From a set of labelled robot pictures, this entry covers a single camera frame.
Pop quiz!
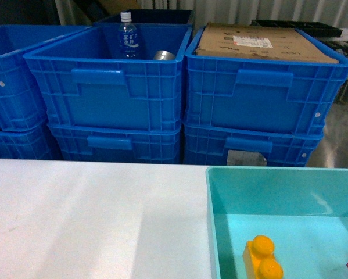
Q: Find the yellow toy block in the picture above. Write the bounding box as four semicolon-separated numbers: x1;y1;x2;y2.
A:
242;235;284;279

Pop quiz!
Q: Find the right lower blue crate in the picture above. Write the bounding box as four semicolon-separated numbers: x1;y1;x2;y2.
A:
184;123;324;167

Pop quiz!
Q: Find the right upper blue crate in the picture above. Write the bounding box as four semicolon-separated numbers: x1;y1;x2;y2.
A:
185;27;348;135

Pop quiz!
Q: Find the silver tape roll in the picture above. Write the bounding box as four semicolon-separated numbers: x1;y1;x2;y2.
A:
153;50;175;61

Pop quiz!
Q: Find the middle lower blue crate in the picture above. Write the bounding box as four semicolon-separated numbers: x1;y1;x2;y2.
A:
48;124;182;164

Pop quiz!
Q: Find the clear water bottle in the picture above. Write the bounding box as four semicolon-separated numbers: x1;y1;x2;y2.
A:
118;12;141;59

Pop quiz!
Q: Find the middle upper blue crate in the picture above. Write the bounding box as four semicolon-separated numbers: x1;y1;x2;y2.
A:
24;23;192;133

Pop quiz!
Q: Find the brown cardboard sheet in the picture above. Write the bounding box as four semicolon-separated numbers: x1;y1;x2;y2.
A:
195;23;339;64

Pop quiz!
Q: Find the rear dark blue crate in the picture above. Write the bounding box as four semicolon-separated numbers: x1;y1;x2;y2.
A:
94;9;195;30

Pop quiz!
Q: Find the left lower blue crate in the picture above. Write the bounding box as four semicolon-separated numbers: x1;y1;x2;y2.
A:
0;121;63;160

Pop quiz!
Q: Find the teal plastic bin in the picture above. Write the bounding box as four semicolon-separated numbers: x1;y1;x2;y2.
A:
206;166;348;278

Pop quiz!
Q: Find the left upper blue crate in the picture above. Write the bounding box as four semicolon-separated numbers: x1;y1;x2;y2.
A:
0;25;86;131

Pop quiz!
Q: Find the black plastic tray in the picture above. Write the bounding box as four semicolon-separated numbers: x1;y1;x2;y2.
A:
250;20;343;38

